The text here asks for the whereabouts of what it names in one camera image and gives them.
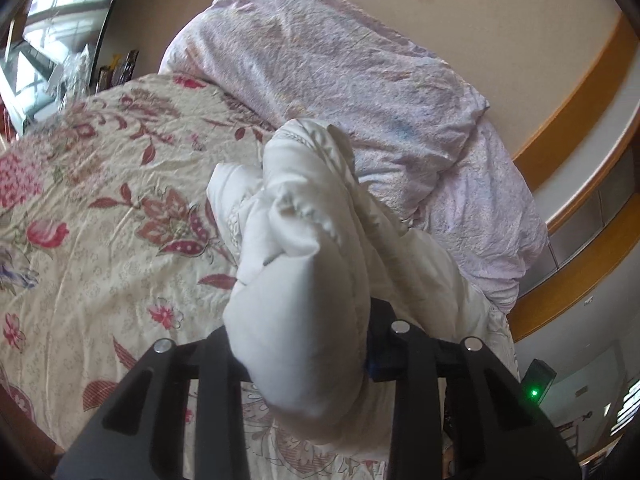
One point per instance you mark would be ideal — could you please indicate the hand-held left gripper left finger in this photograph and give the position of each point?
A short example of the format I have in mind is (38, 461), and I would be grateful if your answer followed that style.
(215, 360)

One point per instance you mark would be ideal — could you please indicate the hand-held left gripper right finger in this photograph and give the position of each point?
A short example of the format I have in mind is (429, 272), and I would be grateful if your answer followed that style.
(375, 367)

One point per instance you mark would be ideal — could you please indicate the white puffer jacket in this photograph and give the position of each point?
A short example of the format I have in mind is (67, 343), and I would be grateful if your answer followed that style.
(305, 280)

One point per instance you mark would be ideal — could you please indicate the frosted glass sliding door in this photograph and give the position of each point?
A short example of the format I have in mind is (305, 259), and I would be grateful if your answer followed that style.
(590, 260)

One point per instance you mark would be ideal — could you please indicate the pink crinkled pillow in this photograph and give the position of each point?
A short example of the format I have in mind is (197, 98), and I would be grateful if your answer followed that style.
(320, 60)
(480, 225)

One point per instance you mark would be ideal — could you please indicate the floral bedsheet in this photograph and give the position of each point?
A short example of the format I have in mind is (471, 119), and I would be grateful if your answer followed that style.
(100, 220)

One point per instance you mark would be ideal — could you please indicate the dark bottles cluster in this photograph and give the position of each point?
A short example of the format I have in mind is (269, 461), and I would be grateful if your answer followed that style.
(120, 67)

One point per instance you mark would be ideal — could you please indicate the clear plastic bag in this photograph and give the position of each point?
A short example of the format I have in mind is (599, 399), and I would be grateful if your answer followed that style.
(72, 75)

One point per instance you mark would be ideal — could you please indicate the flat screen television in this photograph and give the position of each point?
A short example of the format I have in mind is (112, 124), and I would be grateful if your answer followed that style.
(55, 20)

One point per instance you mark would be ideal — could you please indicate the wooden door frame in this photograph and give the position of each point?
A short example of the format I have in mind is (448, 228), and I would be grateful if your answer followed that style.
(585, 105)

